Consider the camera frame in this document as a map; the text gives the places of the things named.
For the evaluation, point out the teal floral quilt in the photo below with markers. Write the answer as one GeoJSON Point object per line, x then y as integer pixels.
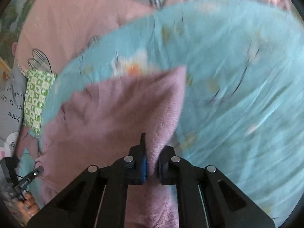
{"type": "Point", "coordinates": [243, 100]}

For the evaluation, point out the pink folded blanket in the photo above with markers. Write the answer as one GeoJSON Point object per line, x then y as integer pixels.
{"type": "Point", "coordinates": [26, 141]}

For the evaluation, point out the gold framed floral painting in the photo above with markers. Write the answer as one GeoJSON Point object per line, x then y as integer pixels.
{"type": "Point", "coordinates": [7, 40]}

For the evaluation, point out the person's left hand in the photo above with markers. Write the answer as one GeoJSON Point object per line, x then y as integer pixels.
{"type": "Point", "coordinates": [28, 207]}

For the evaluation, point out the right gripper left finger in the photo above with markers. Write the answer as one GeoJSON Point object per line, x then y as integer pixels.
{"type": "Point", "coordinates": [97, 197]}

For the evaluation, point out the mauve knit sweater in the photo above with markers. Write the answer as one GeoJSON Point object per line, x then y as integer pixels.
{"type": "Point", "coordinates": [98, 125]}

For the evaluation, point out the grey printed pillow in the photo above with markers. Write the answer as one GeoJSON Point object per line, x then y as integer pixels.
{"type": "Point", "coordinates": [12, 100]}

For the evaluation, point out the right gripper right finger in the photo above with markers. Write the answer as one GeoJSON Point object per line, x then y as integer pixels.
{"type": "Point", "coordinates": [206, 197]}

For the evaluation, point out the green checkered pillow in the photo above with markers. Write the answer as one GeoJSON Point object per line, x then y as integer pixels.
{"type": "Point", "coordinates": [38, 85]}

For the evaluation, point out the pink heart-print duvet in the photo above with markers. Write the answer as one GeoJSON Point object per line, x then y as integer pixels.
{"type": "Point", "coordinates": [57, 30]}

